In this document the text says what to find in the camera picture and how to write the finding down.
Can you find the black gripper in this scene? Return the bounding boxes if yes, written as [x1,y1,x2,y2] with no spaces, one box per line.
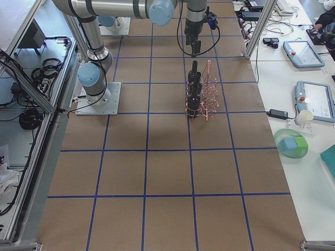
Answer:
[184,18,204,58]

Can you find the dark glass wine bottle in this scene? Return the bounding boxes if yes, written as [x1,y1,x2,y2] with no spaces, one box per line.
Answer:
[187,60,198,92]

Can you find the person's forearm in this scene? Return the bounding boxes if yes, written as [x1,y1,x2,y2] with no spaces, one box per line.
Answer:
[314,6,335,30]

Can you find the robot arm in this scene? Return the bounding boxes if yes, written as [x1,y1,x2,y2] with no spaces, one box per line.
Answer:
[98,16,124,28]
[54,1,207,115]

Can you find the dark wine bottle in basket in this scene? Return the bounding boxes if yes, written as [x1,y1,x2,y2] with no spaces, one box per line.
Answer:
[186,89,200,118]

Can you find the far teach pendant tablet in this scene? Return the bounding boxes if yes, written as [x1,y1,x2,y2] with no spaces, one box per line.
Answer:
[283,40,325,68]

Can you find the teach pendant tablet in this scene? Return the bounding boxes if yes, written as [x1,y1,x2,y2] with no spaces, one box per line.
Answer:
[283,40,325,68]
[295,81,334,123]

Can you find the black power brick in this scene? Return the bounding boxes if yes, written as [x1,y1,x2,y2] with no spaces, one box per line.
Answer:
[266,109,288,120]

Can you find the white paper cup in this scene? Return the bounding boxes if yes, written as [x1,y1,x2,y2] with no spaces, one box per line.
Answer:
[294,110,314,128]

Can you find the near teach pendant tablet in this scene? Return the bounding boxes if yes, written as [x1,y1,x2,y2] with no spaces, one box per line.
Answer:
[295,81,334,123]

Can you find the blue foam cube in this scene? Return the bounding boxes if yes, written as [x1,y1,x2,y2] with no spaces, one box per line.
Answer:
[277,138,296,156]

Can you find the green glass bowl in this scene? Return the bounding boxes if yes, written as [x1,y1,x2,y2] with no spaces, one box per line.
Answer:
[274,129,308,158]

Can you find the green foam cube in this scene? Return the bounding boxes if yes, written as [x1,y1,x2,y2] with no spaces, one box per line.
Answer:
[294,136,308,151]

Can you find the crumpled white cloth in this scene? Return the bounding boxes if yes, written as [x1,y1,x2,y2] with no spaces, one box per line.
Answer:
[0,143,19,202]

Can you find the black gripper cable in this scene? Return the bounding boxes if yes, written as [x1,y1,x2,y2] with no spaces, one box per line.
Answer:
[175,0,221,57]

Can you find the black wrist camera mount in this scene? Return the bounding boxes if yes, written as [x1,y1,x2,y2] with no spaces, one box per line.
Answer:
[205,6,219,30]

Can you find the copper wire wine basket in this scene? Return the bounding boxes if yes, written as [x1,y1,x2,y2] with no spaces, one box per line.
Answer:
[185,60,219,120]

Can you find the aluminium frame post right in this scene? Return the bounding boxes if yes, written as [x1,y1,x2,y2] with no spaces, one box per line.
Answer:
[244,0,277,60]

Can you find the coiled black cables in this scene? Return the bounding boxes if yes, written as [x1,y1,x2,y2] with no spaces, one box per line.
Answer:
[18,57,63,131]

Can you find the aluminium side frame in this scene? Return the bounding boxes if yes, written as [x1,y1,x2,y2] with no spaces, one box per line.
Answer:
[1,1,77,244]

